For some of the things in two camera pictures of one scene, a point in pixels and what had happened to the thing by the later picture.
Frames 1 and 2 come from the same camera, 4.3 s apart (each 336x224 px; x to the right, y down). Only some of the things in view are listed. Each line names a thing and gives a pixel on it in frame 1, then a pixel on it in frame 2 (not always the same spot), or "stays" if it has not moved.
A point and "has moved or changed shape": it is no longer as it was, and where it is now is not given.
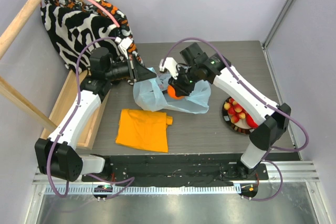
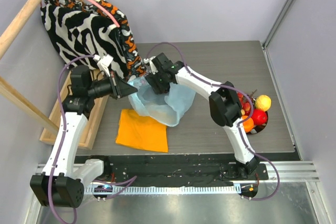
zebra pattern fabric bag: [73, 23] stays
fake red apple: [250, 121] has moved or changed shape
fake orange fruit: [172, 93] to [248, 124]
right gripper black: [181, 87] to [156, 85]
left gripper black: [142, 73] to [119, 88]
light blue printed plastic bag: [152, 95] has moved or changed shape
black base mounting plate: [219, 170] stays
